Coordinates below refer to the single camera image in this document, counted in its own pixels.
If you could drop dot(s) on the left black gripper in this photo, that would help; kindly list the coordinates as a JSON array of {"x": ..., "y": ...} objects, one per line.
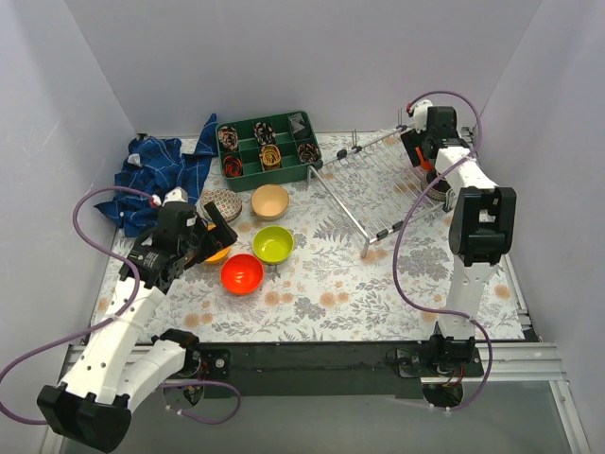
[{"x": 203, "y": 235}]

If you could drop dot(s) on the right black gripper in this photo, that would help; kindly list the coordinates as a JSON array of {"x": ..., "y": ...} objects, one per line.
[{"x": 415, "y": 143}]

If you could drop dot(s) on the yellow bowl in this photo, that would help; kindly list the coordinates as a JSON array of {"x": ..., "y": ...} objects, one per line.
[{"x": 219, "y": 256}]

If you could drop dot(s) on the brown patterned white bowl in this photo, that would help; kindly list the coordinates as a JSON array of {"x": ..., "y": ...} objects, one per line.
[{"x": 228, "y": 203}]

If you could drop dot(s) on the orange bowl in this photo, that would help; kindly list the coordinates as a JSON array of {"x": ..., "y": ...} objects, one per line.
[
  {"x": 424, "y": 163},
  {"x": 242, "y": 274}
]

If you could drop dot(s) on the lime green bowl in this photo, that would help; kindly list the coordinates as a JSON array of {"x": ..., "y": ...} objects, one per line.
[{"x": 273, "y": 244}]

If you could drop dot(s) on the beige bowl with drawing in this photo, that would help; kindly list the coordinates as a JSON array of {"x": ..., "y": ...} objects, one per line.
[{"x": 269, "y": 201}]

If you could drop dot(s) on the black brown bowl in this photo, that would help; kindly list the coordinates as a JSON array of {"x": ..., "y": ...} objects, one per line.
[{"x": 439, "y": 191}]

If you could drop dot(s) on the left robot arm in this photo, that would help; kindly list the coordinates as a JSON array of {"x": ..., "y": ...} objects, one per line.
[{"x": 94, "y": 401}]

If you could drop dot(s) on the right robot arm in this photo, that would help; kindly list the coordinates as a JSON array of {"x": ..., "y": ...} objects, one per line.
[{"x": 480, "y": 234}]

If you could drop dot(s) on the metal dish rack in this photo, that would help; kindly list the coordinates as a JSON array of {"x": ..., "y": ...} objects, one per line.
[{"x": 374, "y": 184}]

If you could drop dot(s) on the red black ties bottom left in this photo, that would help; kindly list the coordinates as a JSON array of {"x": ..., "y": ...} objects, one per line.
[{"x": 232, "y": 166}]

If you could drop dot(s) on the green compartment tray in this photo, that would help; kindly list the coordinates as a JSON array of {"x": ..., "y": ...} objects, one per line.
[{"x": 244, "y": 138}]

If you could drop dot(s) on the yellow ties bottom middle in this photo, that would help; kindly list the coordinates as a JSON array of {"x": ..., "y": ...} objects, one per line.
[{"x": 270, "y": 157}]

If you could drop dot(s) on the blue plaid cloth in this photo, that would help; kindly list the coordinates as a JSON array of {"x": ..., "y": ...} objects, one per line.
[{"x": 156, "y": 166}]

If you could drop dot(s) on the brown ties bottom right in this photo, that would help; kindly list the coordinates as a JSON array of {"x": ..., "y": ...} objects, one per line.
[{"x": 308, "y": 153}]

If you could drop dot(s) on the floral table mat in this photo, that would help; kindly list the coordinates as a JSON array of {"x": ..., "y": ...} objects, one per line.
[{"x": 325, "y": 290}]

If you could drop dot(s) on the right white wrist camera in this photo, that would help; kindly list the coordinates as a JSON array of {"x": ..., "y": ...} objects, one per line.
[{"x": 418, "y": 112}]

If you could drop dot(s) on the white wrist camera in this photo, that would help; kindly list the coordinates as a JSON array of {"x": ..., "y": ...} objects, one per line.
[
  {"x": 418, "y": 112},
  {"x": 177, "y": 194}
]

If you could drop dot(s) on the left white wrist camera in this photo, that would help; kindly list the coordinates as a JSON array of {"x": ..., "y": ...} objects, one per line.
[{"x": 177, "y": 194}]

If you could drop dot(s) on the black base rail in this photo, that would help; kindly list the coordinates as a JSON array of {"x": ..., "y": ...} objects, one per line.
[{"x": 339, "y": 368}]

